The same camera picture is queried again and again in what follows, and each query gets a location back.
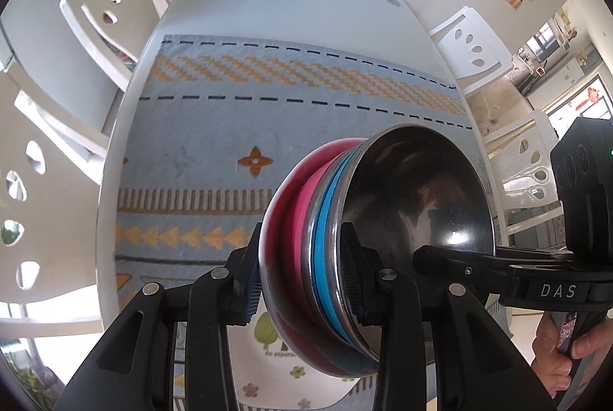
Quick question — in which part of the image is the grey patterned table mat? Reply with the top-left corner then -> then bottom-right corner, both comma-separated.
98,35 -> 484,411

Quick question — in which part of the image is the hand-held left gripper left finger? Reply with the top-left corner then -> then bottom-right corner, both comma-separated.
52,224 -> 263,411

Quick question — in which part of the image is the green potted plant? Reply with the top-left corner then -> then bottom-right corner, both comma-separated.
14,363 -> 63,411

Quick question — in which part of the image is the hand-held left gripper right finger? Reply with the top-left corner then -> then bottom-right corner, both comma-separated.
340,222 -> 559,411

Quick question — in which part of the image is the pink dotted plastic bowl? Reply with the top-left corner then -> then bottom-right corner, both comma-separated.
259,137 -> 384,380

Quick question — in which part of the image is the person's right hand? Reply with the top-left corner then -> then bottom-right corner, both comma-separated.
531,310 -> 605,398

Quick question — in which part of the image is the white dining chair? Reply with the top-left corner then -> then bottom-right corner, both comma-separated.
60,0 -> 170,93
483,111 -> 568,249
428,6 -> 515,98
0,71 -> 111,321

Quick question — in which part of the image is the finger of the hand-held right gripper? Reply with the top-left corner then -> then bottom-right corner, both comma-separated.
413,246 -> 512,283
484,246 -> 575,267

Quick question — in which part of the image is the blue steel bowl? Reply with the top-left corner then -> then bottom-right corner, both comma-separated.
309,124 -> 496,366

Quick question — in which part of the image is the large hexagonal tree-print plate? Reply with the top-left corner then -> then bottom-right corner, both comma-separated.
224,309 -> 381,411

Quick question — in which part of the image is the pink steel bowl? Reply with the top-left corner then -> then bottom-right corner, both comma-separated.
280,142 -> 379,373

